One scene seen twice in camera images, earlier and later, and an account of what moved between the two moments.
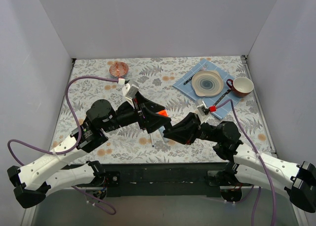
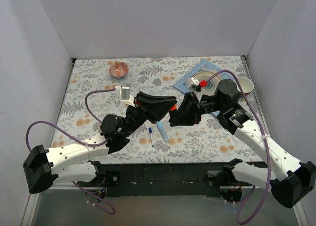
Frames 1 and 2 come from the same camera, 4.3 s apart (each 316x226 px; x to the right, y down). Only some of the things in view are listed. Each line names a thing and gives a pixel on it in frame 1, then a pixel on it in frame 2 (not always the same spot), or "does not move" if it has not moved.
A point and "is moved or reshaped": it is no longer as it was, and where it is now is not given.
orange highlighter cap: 163,113 is moved or reshaped
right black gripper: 197,126 → 195,107
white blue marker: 151,140 does not move
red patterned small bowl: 118,69 does not move
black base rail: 184,180 does not move
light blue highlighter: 161,129 does not move
